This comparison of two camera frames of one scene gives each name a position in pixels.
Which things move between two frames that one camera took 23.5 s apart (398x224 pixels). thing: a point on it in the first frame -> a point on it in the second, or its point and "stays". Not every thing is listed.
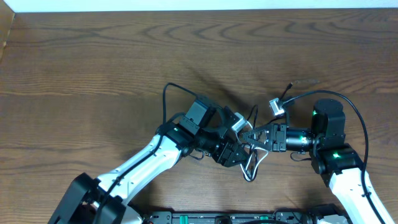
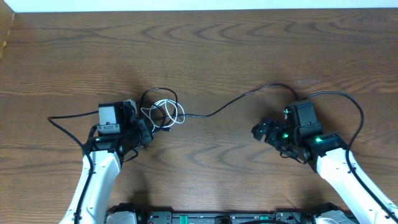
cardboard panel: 7,15 stays
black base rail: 286,216 stays
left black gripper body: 221,150 -> 145,134
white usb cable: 259,148 -> 165,113
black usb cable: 289,86 -> 240,98
